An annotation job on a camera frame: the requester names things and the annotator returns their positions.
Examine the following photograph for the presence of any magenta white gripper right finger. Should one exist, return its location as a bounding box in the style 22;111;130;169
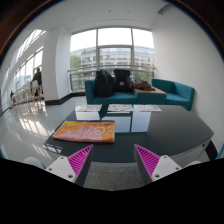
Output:
134;144;181;185

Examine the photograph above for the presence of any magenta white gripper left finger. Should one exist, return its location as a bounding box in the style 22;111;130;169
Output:
46;145;93;186

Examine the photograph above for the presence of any orange pink folded towel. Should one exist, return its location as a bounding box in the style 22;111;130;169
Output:
53;121;115;143

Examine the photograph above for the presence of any right printed sheet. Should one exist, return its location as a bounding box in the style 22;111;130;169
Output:
138;105;162;112

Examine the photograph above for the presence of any printed sheet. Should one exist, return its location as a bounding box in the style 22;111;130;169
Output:
108;104;133;112
138;105;162;112
75;105;102;112

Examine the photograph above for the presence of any left printed sheet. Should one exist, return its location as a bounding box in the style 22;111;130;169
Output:
75;105;102;112

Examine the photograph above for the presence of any middle printed sheet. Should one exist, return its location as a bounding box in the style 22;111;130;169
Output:
108;104;133;112

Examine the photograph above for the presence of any wooden sofa side table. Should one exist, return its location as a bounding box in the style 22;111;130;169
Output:
134;87;167;95

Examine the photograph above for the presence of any teal sectional sofa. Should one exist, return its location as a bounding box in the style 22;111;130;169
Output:
85;78;195;111

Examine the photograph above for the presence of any brown bag on sofa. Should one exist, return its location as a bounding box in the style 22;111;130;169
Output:
134;80;153;91

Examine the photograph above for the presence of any black backpack left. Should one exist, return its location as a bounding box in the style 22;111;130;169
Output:
95;70;115;97

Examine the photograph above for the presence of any black backpack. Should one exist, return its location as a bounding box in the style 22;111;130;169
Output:
114;69;131;92
95;70;115;97

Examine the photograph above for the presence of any black backpack right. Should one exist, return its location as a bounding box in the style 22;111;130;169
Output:
114;69;131;92

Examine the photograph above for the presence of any metal window railing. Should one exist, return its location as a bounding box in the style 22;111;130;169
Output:
68;64;156;93

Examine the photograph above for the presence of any person standing by railing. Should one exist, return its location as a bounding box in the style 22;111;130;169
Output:
32;68;42;96

